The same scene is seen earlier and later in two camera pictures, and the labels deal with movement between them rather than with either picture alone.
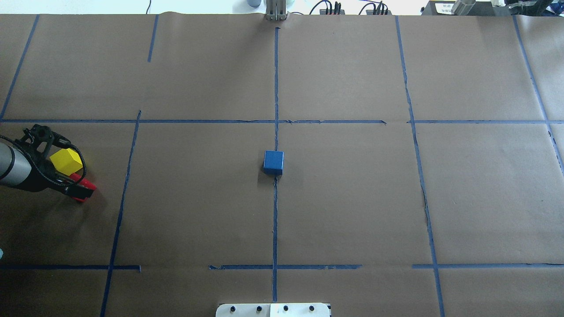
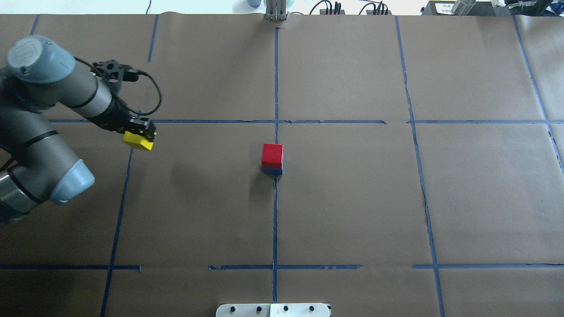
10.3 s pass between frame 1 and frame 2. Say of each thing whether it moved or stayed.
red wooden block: moved
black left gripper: moved
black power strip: stayed
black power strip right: stayed
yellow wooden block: moved
